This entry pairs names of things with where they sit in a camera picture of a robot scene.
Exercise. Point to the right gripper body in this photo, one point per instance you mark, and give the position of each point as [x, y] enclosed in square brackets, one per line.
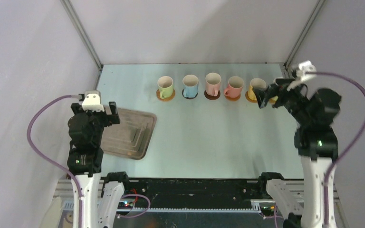
[281, 95]

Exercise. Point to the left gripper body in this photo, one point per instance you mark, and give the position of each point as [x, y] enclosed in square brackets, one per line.
[100, 119]

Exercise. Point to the light yellow-green cup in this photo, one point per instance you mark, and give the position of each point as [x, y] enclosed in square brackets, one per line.
[273, 99]

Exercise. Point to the yellow cup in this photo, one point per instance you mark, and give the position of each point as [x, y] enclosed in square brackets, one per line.
[257, 83]

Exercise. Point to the light wooden coaster front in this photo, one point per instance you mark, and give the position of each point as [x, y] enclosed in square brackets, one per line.
[250, 100]

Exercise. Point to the light wooden coaster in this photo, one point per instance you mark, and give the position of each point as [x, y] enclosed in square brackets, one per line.
[230, 98]
[250, 100]

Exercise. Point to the pink cup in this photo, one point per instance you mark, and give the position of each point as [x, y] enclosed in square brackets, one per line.
[213, 83]
[235, 86]

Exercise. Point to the woven rattan coaster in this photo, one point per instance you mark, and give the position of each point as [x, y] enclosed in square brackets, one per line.
[165, 99]

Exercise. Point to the dark wooden coaster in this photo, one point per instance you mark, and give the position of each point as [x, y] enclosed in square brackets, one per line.
[211, 97]
[186, 97]

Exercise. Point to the pink cup front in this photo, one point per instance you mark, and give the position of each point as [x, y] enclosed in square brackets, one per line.
[213, 83]

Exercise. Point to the light green cup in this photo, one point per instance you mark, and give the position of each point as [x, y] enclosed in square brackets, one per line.
[165, 86]

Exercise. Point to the light blue cup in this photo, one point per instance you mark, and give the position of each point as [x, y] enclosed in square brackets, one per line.
[191, 85]

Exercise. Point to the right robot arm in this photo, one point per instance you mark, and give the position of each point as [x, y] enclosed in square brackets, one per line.
[317, 147]

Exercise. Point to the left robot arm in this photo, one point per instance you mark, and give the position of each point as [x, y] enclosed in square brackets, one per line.
[95, 209]

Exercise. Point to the metal tray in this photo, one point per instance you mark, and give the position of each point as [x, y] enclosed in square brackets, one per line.
[130, 138]

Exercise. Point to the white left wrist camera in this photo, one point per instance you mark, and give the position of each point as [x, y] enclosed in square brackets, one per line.
[91, 101]

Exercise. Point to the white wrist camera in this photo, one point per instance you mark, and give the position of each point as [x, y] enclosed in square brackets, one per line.
[304, 72]
[91, 101]

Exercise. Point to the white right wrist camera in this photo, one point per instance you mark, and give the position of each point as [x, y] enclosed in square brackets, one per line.
[304, 72]

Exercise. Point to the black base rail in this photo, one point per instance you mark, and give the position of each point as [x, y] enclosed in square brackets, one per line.
[191, 194]

